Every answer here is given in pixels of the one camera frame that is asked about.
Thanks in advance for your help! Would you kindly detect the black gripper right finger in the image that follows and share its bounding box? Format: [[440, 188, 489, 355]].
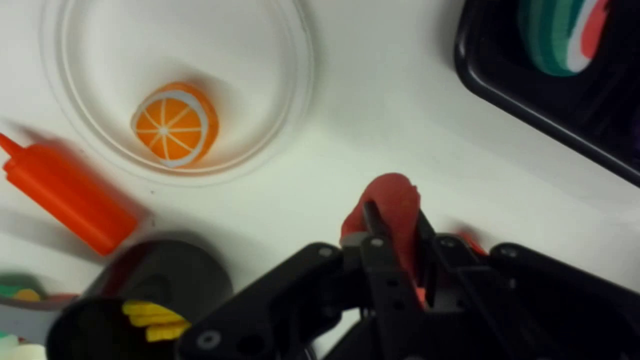
[[416, 208, 640, 360]]

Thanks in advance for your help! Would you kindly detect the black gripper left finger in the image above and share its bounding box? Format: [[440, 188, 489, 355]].
[[175, 197, 407, 360]]

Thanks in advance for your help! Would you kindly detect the red plush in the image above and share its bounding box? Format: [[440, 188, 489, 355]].
[[338, 170, 427, 307]]

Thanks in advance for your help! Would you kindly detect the orange slice plush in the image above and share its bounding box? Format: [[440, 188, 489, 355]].
[[127, 80, 222, 168]]

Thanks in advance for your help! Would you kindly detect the watermelon slice plush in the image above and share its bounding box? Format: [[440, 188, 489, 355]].
[[516, 0, 612, 78]]

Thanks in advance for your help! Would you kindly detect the black rectangular plate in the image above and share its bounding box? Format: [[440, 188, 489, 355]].
[[452, 0, 640, 188]]

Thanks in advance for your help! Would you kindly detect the red marker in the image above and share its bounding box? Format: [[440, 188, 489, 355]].
[[449, 224, 489, 258]]

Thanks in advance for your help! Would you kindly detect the black pot with yellow print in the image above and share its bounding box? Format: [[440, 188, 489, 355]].
[[45, 232, 235, 360]]

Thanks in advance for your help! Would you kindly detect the orange squeeze bottle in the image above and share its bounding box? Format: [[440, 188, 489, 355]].
[[0, 128, 145, 258]]

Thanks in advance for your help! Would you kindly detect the small colourful toy box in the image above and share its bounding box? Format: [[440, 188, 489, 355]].
[[0, 269, 82, 311]]

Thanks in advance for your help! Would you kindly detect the small white bowl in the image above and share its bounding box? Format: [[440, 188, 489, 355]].
[[0, 327, 47, 360]]

